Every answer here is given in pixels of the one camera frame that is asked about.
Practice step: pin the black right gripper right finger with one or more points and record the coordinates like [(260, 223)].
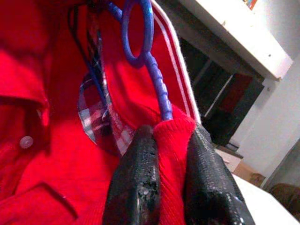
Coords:
[(211, 187)]

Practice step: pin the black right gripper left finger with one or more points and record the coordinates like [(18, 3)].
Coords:
[(136, 182)]

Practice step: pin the red shirt with plaid pocket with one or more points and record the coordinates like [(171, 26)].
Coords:
[(58, 152)]

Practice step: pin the blue plastic clothes hanger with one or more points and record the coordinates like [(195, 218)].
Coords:
[(161, 93)]

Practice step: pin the plain brown cardboard box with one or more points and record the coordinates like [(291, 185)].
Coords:
[(248, 173)]

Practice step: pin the brown wicker armchair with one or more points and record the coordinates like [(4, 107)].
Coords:
[(286, 197)]

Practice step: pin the large black television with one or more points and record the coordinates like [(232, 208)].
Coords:
[(204, 70)]

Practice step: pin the white wall shelf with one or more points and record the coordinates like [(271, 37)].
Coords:
[(234, 30)]

